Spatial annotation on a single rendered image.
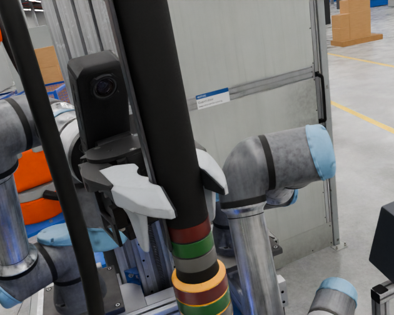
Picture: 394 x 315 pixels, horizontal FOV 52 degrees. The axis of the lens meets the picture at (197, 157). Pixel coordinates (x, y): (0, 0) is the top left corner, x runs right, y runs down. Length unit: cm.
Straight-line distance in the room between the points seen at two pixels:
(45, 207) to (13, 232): 336
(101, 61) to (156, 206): 15
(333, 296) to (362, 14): 1227
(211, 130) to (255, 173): 152
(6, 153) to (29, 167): 342
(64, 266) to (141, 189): 89
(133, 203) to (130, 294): 112
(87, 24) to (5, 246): 61
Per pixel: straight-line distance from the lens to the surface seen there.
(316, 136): 82
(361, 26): 1294
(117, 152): 35
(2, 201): 95
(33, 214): 439
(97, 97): 36
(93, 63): 35
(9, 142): 87
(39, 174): 433
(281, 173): 80
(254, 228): 81
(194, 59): 220
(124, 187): 28
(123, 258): 140
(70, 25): 120
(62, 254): 115
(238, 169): 79
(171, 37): 26
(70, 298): 122
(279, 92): 247
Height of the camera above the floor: 176
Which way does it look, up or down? 20 degrees down
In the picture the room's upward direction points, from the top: 11 degrees counter-clockwise
